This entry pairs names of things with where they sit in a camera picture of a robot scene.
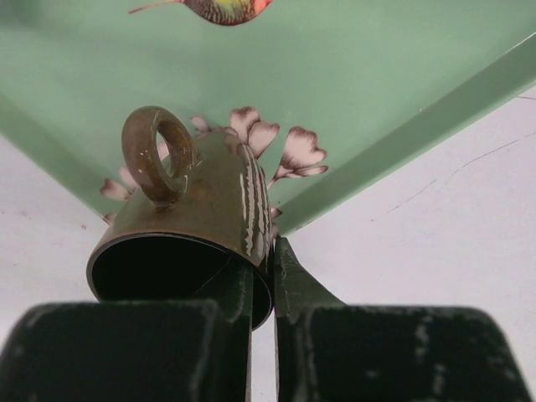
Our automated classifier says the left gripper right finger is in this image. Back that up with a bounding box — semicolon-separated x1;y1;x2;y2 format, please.
273;237;531;401

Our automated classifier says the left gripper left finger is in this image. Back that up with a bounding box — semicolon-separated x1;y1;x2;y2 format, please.
1;265;254;401

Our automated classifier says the brown mug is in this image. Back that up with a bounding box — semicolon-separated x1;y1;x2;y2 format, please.
86;106;273;327

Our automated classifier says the green floral tray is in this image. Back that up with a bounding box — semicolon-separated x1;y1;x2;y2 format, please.
1;1;535;233

